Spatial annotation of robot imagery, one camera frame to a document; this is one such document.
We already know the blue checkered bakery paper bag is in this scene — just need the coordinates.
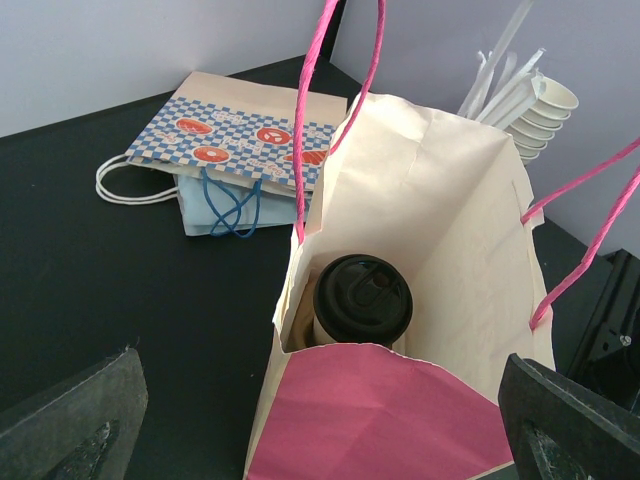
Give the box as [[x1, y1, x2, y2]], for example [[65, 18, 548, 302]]
[[96, 71, 349, 206]]

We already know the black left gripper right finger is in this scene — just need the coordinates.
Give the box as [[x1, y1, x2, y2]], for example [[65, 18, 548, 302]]
[[498, 353, 639, 479]]

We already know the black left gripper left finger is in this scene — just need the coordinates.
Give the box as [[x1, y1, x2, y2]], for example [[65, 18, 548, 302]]
[[1, 348, 148, 479]]

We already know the tall white paper cup stack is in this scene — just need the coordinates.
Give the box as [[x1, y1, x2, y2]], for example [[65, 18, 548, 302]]
[[505, 76, 579, 165]]

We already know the light blue paper bag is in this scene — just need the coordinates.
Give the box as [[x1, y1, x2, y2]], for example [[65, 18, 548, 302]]
[[173, 170, 297, 238]]

